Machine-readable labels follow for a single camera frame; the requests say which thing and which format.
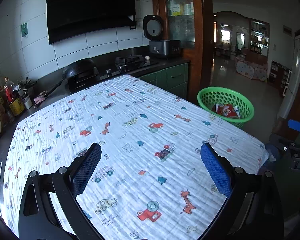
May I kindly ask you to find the wooden glass cupboard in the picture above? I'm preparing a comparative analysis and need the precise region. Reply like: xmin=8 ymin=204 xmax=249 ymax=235
xmin=152 ymin=0 xmax=214 ymax=102

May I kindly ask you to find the green plastic waste basket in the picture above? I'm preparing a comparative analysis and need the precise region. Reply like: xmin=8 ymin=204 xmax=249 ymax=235
xmin=197 ymin=87 xmax=255 ymax=128

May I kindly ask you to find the red cap oil bottle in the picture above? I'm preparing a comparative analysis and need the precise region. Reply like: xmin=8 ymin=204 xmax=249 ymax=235
xmin=4 ymin=77 xmax=15 ymax=104

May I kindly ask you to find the black range hood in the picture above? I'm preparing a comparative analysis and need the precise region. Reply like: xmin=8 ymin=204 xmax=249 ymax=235
xmin=46 ymin=0 xmax=136 ymax=44

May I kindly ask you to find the green kitchen cabinet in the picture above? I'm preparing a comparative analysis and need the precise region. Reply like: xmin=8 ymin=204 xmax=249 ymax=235
xmin=139 ymin=63 xmax=189 ymax=99

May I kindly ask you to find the blue plastic bag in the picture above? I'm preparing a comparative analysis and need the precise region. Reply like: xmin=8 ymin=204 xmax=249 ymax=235
xmin=265 ymin=143 xmax=281 ymax=163

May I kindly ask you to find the wooden display cabinet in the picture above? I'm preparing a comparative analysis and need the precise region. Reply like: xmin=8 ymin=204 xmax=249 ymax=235
xmin=249 ymin=19 xmax=270 ymax=57

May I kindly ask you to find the polka dot play fence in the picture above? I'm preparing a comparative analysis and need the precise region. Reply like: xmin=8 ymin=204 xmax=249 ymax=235
xmin=235 ymin=56 xmax=268 ymax=82

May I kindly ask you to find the printed white tablecloth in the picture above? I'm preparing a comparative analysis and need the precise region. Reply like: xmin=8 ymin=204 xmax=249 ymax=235
xmin=1 ymin=75 xmax=268 ymax=239

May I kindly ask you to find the dark shoe rack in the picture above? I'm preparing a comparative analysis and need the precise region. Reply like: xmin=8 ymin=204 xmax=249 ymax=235
xmin=267 ymin=61 xmax=292 ymax=98

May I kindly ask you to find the white air conditioner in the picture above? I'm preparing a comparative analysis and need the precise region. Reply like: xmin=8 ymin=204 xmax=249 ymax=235
xmin=277 ymin=35 xmax=300 ymax=119

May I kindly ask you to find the yellow tin can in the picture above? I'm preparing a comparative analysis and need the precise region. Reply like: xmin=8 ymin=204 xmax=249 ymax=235
xmin=9 ymin=97 xmax=25 ymax=116

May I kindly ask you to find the black rice cooker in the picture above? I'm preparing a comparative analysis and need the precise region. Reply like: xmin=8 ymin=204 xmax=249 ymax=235
xmin=143 ymin=15 xmax=180 ymax=57

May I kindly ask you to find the black wok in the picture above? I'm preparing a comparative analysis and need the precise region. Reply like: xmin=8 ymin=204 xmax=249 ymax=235
xmin=34 ymin=59 xmax=100 ymax=108

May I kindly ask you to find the black gas stove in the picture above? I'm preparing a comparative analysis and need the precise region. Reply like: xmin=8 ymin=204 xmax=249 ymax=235
xmin=96 ymin=55 xmax=158 ymax=77

